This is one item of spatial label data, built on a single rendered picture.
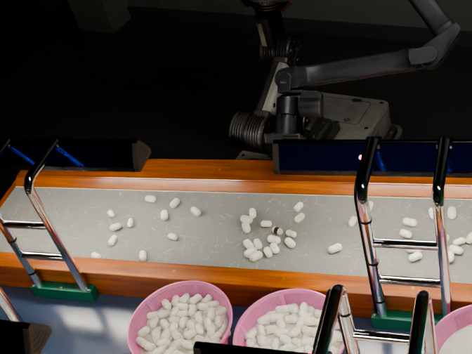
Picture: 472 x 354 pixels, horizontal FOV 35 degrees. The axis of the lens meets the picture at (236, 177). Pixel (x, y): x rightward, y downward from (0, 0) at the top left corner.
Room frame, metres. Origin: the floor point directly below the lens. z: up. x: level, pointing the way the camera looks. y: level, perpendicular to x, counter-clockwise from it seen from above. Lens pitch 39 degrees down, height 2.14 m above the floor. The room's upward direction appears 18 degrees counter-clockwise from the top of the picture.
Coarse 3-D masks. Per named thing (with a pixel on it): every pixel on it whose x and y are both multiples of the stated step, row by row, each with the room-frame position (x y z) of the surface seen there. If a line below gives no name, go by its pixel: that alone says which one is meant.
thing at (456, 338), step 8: (464, 328) 0.98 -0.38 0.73; (456, 336) 0.97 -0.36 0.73; (464, 336) 0.96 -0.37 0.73; (448, 344) 0.95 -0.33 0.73; (456, 344) 0.95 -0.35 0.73; (464, 344) 0.94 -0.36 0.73; (440, 352) 0.94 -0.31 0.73; (448, 352) 0.93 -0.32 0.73; (456, 352) 0.93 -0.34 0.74; (464, 352) 0.92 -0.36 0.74
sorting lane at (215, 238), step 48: (48, 192) 1.93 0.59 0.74; (96, 192) 1.85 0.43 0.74; (144, 192) 1.78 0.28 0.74; (192, 192) 1.71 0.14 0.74; (240, 192) 1.64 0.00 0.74; (0, 240) 1.77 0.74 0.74; (48, 240) 1.70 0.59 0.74; (96, 240) 1.63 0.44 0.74; (144, 240) 1.57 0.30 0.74; (192, 240) 1.51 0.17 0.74; (240, 240) 1.45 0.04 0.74; (336, 240) 1.35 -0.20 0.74; (432, 240) 1.25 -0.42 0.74
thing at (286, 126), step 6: (276, 114) 1.66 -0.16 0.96; (288, 114) 1.63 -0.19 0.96; (276, 120) 1.64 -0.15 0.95; (282, 120) 1.63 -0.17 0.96; (288, 120) 1.62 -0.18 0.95; (294, 120) 1.63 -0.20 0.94; (276, 126) 1.63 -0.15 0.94; (282, 126) 1.61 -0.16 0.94; (288, 126) 1.61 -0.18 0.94; (294, 126) 1.62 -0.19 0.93; (276, 132) 1.62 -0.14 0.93; (282, 132) 1.60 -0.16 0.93; (288, 132) 1.60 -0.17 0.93; (294, 132) 1.61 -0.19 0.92; (264, 138) 1.61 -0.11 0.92; (288, 138) 1.59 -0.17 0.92; (294, 138) 1.58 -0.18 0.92; (300, 138) 1.57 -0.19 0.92
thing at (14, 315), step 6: (0, 288) 1.27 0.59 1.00; (0, 294) 1.26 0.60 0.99; (0, 300) 1.26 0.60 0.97; (6, 300) 1.27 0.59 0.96; (6, 306) 1.26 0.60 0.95; (12, 306) 1.27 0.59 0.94; (6, 312) 1.26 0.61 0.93; (12, 312) 1.26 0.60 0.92; (12, 318) 1.26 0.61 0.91; (18, 318) 1.27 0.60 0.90
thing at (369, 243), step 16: (368, 144) 1.22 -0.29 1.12; (448, 144) 1.15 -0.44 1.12; (368, 160) 1.17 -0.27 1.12; (368, 176) 1.13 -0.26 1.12; (432, 192) 1.04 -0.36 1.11; (368, 208) 1.09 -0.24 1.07; (432, 208) 1.03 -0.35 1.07; (368, 224) 1.09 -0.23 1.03; (368, 240) 1.09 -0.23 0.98; (384, 240) 1.08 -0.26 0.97; (400, 240) 1.07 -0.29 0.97; (416, 240) 1.06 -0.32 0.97; (368, 256) 1.09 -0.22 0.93; (448, 256) 1.02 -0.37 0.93; (368, 272) 1.10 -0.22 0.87; (448, 272) 1.02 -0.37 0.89; (448, 288) 1.02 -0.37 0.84; (384, 304) 1.09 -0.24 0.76; (448, 304) 1.02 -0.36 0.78; (384, 320) 1.08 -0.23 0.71; (400, 320) 1.06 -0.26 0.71
